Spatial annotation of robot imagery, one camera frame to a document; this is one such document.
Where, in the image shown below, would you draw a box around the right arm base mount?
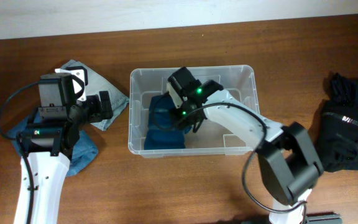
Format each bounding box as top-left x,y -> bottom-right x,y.
241,213 -> 343,224

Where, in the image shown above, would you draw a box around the teal garment with tape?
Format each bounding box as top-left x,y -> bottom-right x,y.
144,95 -> 192,150

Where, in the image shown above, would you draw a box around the clear plastic storage bin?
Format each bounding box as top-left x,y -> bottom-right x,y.
128,65 -> 262,158

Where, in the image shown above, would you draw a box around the light blue folded jeans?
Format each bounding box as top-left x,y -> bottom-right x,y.
61,60 -> 129,131

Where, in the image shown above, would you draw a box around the black garment with tape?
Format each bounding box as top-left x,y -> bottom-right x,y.
316,101 -> 358,172

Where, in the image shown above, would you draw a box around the dark blue folded jeans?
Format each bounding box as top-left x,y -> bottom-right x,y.
7,113 -> 99,177

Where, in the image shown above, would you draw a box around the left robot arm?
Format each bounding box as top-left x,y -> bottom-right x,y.
14,73 -> 113,223

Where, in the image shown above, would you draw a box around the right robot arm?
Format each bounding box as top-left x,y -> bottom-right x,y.
167,67 -> 324,223

